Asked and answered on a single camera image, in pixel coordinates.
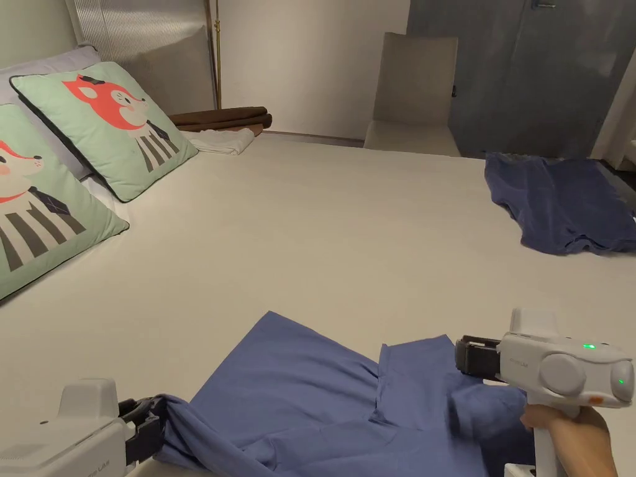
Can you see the person's right hand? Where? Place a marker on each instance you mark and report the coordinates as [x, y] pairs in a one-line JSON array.
[[571, 422]]

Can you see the person's right forearm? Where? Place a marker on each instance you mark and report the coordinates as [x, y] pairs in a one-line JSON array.
[[589, 457]]

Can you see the dark blue garment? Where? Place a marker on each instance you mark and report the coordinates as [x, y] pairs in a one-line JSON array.
[[561, 198]]

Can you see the blue shirt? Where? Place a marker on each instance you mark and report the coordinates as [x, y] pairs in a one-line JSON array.
[[298, 392]]

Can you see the lavender pillow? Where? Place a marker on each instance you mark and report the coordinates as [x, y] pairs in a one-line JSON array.
[[44, 64]]

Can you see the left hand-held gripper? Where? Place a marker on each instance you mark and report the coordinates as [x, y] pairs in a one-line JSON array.
[[64, 442]]

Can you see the white pillow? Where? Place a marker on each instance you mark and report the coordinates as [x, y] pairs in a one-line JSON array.
[[107, 196]]

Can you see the green fox print cushion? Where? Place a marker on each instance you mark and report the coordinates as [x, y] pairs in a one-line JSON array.
[[39, 213], [99, 124]]

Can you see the brown folded blanket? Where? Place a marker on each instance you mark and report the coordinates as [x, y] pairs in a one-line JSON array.
[[223, 119]]

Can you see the bed with beige sheet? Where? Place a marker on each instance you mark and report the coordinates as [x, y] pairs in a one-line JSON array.
[[318, 223]]

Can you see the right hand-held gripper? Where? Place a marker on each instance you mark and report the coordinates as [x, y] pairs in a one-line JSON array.
[[561, 367]]

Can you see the white folded cloth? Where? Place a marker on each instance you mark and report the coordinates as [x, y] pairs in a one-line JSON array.
[[221, 140]]

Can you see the brass pole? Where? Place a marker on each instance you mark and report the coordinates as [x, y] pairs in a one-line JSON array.
[[216, 59]]

